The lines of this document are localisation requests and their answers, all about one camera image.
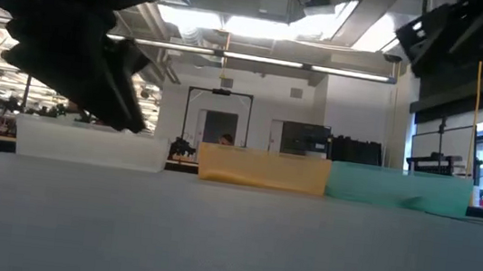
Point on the long ceiling tube light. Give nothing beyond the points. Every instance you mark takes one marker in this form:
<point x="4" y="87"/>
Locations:
<point x="259" y="59"/>

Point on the person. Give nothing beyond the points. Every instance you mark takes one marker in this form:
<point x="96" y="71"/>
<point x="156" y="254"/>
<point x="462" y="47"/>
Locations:
<point x="226" y="140"/>

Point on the black background robot arm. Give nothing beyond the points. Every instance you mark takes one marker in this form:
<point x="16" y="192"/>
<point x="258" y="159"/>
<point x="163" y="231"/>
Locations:
<point x="181" y="148"/>

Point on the translucent clear plastic bin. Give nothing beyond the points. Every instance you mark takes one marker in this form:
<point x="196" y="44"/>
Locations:
<point x="85" y="147"/>

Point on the translucent teal plastic bin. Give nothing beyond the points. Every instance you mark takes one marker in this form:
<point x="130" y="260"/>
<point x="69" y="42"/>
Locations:
<point x="377" y="185"/>

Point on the whiteboard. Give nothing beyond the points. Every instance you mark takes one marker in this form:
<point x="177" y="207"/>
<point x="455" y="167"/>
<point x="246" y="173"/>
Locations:
<point x="450" y="143"/>

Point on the black gantry frame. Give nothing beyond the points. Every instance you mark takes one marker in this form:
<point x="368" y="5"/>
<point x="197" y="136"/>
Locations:
<point x="220" y="91"/>

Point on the black storage cases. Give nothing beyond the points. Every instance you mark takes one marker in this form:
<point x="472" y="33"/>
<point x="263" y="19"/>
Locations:
<point x="356" y="151"/>

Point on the grey wall vent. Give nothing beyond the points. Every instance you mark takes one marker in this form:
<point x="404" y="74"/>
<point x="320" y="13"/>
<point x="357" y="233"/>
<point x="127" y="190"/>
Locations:
<point x="227" y="83"/>
<point x="296" y="93"/>

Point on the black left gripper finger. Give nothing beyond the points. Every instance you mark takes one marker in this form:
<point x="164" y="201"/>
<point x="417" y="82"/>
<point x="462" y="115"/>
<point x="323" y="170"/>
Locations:
<point x="89" y="110"/>
<point x="127" y="95"/>

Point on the translucent orange plastic bin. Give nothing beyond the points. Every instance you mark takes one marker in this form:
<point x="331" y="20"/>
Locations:
<point x="265" y="168"/>

